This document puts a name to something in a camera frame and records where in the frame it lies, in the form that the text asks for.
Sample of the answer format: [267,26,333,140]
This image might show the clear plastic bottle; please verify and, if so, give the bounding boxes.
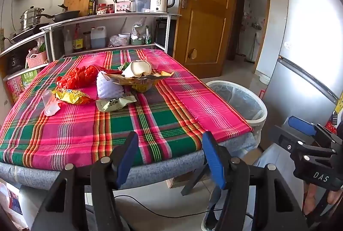
[64,30,73,52]

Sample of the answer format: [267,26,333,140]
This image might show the plaid tablecloth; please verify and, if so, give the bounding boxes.
[0,49,254,171]

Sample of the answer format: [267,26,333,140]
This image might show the metal kitchen shelf unit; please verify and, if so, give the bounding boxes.
[40,12,181,62]

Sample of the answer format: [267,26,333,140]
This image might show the green tub with bags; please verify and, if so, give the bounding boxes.
[130,26,152,45]

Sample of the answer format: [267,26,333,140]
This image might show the clear storage box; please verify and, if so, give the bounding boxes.
[130,0,151,13]

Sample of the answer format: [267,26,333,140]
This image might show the black table leg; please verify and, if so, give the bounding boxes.
[181,164,209,195]

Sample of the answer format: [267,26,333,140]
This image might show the pale green yeast packet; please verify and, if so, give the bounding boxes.
[96,94,137,113]

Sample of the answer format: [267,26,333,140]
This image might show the red plastic bag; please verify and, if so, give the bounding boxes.
[56,65,101,89]

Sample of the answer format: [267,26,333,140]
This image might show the white plastic sack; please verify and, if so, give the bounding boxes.
[0,180,30,229]

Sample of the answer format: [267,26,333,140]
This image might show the crumpled clear plastic bag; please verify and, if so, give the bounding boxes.
[108,35,128,47]

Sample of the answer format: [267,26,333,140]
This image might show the steel steamer pot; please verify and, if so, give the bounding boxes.
[20,6,45,30]

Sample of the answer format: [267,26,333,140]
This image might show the yellow snack packet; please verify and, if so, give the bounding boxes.
[52,88,92,105]

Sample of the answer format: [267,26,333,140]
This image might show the red lidded jars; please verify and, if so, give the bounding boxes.
[98,3,114,15]

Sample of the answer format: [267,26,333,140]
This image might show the pink utensil holder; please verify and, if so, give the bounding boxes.
[115,1,131,14]

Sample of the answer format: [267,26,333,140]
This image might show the black frying pan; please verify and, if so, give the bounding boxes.
[40,4,81,23]

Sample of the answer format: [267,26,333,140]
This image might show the wooden door frame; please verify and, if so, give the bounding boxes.
[228,0,271,70]

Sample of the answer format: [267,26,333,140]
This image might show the metal side shelf unit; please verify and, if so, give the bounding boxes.
[0,31,50,81]

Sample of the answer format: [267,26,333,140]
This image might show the yellow label sauce bottle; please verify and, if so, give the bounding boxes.
[73,24,84,52]

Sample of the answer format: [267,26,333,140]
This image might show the beige paper bowl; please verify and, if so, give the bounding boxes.
[122,60,152,78]

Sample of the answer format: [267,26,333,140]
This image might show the silver refrigerator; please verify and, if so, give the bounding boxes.
[261,0,343,119]

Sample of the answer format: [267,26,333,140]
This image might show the plastic jug of dark liquid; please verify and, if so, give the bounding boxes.
[90,26,107,49]

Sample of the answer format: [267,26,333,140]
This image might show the black floor cable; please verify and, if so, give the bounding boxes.
[114,195,223,217]

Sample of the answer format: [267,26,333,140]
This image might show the white foam fruit net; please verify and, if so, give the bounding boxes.
[96,71,125,99]

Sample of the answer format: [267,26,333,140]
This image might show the red snack wrapper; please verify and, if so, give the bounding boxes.
[99,66,122,75]

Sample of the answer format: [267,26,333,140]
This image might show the pink printed box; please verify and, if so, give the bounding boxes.
[7,78,23,103]

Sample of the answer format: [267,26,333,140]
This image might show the wooden door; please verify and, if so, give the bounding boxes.
[173,0,239,78]

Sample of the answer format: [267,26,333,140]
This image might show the white electric kettle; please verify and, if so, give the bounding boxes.
[149,0,176,14]

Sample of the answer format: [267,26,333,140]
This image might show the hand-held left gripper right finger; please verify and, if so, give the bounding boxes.
[202,131,308,231]

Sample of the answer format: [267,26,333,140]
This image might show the white trash bin with liner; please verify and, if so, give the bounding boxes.
[205,81,268,149]

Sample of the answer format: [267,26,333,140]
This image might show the black induction cooker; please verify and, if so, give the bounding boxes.
[11,23,50,41]

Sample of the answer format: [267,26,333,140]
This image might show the green milk carton box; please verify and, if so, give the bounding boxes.
[21,68,38,89]

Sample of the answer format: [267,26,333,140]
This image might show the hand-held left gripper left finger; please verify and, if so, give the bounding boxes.
[31,131,139,231]

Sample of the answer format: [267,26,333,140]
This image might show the clear plastic cup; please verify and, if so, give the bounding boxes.
[41,90,62,117]

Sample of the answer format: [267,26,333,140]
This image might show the pink woven basket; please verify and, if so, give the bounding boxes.
[26,51,48,68]

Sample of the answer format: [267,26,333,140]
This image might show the person's right hand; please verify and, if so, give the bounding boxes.
[304,183,343,217]

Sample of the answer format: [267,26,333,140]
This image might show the black cabinet appliance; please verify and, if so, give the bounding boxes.
[155,19,177,50]

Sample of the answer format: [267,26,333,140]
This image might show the white plastic tub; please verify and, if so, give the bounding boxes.
[118,32,131,45]

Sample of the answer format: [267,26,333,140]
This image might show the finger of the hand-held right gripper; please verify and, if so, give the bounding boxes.
[269,125,336,165]
[283,115,343,151]

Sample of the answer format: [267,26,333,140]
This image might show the black blender base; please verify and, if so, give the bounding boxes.
[7,52,26,74]

